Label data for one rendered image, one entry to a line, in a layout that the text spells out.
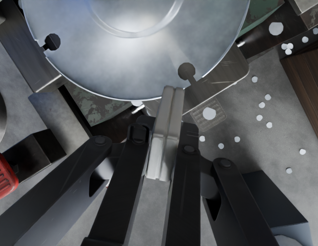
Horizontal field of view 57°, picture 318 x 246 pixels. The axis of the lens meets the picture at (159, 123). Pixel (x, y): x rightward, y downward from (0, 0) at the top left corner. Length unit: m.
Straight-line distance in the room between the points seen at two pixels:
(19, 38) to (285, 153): 1.01
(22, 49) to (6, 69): 0.85
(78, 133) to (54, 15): 0.23
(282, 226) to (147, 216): 0.63
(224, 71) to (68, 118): 0.31
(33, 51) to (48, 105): 0.11
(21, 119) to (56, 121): 0.79
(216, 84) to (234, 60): 0.04
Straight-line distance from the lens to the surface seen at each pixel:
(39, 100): 0.59
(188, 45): 0.38
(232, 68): 0.39
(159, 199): 1.26
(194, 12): 0.39
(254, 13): 0.54
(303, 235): 0.85
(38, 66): 0.52
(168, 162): 0.16
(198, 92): 0.38
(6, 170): 0.50
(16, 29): 0.54
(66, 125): 0.57
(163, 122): 0.16
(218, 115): 1.01
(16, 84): 1.36
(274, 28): 0.54
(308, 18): 0.59
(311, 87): 1.06
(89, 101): 0.55
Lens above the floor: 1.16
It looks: 81 degrees down
